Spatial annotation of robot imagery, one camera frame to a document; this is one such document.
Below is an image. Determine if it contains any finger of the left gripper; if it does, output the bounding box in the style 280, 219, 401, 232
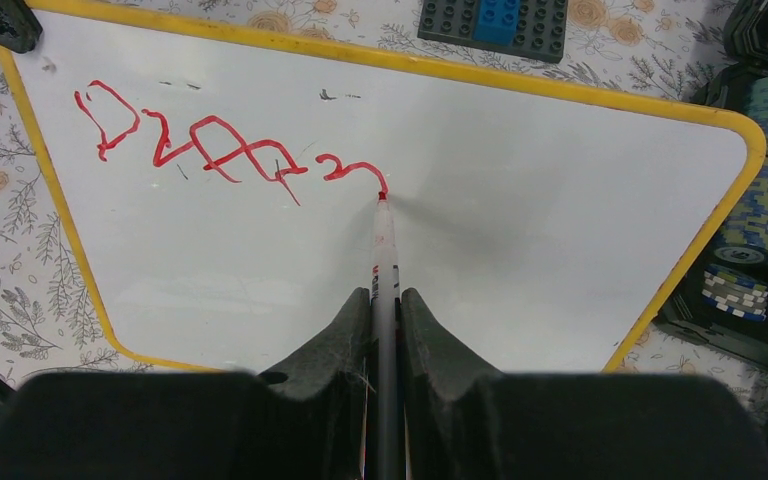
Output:
0, 0, 43, 53

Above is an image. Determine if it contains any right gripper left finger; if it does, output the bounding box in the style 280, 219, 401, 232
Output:
0, 287, 371, 479

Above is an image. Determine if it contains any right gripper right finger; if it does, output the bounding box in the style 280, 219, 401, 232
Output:
401, 288, 768, 479

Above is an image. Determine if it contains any white marker pen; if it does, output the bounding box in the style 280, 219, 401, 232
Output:
371, 192, 404, 479

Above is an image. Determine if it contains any yellow framed whiteboard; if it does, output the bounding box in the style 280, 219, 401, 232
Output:
0, 1, 766, 372

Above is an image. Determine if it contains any black poker chip case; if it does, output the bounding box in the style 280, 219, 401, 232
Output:
652, 0, 768, 478

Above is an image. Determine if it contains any blue lego brick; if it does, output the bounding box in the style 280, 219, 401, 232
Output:
473, 0, 520, 45

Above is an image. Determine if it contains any grey lego baseplate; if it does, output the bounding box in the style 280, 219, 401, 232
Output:
417, 0, 569, 64

